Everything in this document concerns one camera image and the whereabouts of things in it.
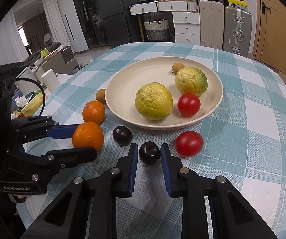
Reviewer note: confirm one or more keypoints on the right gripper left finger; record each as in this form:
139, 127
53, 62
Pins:
87, 208

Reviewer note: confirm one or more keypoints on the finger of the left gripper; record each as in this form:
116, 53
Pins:
60, 131
68, 155

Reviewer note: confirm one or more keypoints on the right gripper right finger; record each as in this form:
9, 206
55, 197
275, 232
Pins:
232, 215

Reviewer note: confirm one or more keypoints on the orange mandarin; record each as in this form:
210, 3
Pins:
94, 111
88, 134

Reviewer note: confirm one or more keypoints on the red tomato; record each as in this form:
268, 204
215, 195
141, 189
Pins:
189, 144
188, 104

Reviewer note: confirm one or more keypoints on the dark plum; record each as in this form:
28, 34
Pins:
122, 135
149, 153

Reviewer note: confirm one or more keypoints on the person's left hand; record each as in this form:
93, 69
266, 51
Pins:
21, 196

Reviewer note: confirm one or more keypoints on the white cylinder bin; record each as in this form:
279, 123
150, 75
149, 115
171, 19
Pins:
51, 81

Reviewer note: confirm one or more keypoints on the brown longan on table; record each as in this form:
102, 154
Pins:
100, 96

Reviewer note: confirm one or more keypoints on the teal plaid tablecloth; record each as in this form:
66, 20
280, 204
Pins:
244, 140

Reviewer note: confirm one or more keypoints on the cream oval plate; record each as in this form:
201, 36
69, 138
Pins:
121, 91

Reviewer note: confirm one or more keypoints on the red tomato in plate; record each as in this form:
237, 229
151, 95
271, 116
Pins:
188, 104

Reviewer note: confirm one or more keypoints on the yellow guava near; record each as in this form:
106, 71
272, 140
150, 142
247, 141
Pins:
154, 101

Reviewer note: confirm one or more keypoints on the yellow-green guava far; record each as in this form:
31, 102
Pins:
191, 80

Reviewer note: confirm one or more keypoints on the brown longan in plate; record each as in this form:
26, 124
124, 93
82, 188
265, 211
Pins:
176, 67

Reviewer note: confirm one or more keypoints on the black refrigerator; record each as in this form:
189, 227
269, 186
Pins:
120, 26

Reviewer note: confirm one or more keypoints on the woven laundry basket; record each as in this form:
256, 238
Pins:
157, 30

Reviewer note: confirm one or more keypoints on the wooden door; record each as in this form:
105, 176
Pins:
270, 37

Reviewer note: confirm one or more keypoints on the silver aluminium suitcase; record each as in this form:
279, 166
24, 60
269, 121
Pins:
237, 31

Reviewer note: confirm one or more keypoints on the white drawer desk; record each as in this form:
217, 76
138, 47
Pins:
186, 18

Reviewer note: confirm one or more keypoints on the beige suitcase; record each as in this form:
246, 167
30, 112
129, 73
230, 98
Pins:
211, 24

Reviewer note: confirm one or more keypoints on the yellow black box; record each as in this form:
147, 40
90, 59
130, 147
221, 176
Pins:
238, 4

